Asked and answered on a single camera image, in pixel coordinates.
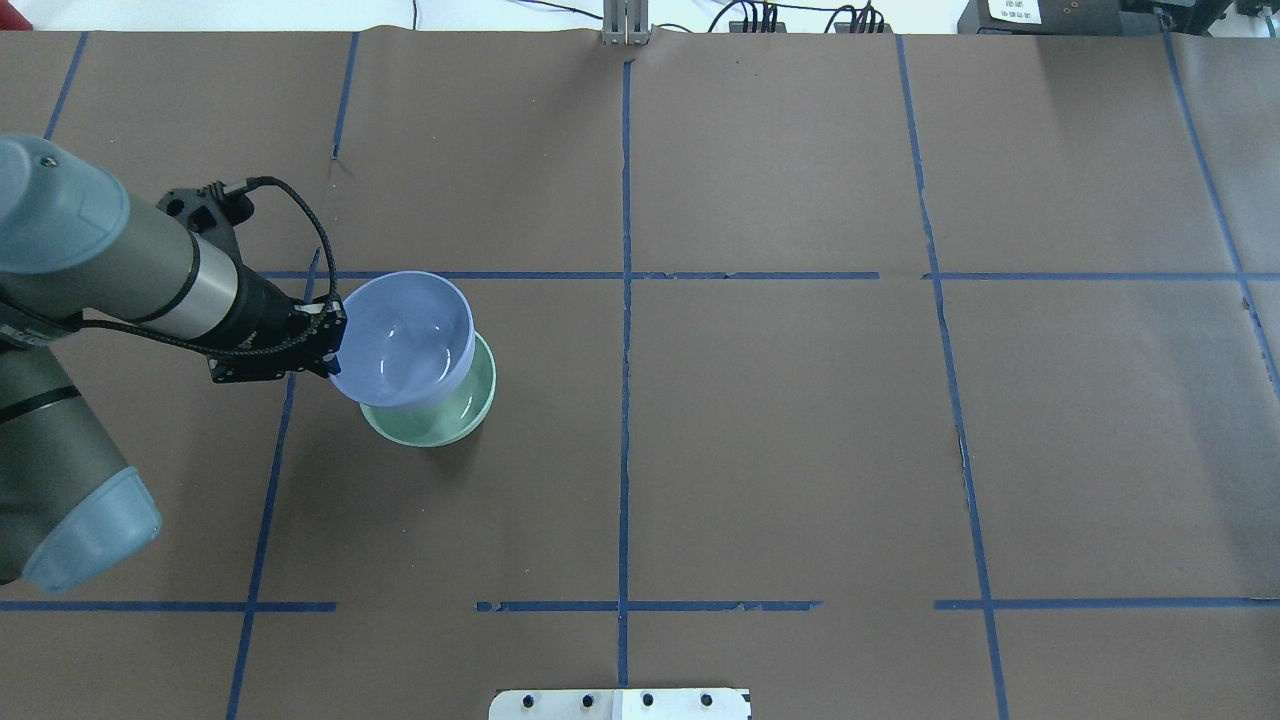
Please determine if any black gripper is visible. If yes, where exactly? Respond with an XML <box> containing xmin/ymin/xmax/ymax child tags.
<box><xmin>207</xmin><ymin>297</ymin><xmax>347</xmax><ymax>384</ymax></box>

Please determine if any blue plastic bowl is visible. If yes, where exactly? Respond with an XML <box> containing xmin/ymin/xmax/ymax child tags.
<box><xmin>330</xmin><ymin>272</ymin><xmax>476</xmax><ymax>411</ymax></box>

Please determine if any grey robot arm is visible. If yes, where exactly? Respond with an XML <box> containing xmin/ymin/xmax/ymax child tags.
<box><xmin>1</xmin><ymin>135</ymin><xmax>347</xmax><ymax>594</ymax></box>

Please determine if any green plastic bowl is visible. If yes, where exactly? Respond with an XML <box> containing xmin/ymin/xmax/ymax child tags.
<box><xmin>358</xmin><ymin>334</ymin><xmax>498</xmax><ymax>448</ymax></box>

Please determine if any black power strip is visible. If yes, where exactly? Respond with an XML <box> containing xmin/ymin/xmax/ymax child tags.
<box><xmin>716</xmin><ymin>13</ymin><xmax>893</xmax><ymax>35</ymax></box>

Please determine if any black device with label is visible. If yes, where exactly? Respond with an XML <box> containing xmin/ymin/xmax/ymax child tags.
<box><xmin>956</xmin><ymin>1</ymin><xmax>1123</xmax><ymax>37</ymax></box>

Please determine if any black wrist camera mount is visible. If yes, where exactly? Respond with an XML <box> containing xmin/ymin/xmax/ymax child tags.
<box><xmin>156</xmin><ymin>181</ymin><xmax>255</xmax><ymax>264</ymax></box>

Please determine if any black braided cable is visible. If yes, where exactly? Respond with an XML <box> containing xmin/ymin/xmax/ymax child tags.
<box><xmin>79</xmin><ymin>177</ymin><xmax>340</xmax><ymax>359</ymax></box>

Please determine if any grey aluminium post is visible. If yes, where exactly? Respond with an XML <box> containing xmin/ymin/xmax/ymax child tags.
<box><xmin>602</xmin><ymin>0</ymin><xmax>652</xmax><ymax>46</ymax></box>

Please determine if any white metal bracket plate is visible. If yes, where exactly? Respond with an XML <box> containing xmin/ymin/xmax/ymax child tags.
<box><xmin>488</xmin><ymin>687</ymin><xmax>753</xmax><ymax>719</ymax></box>

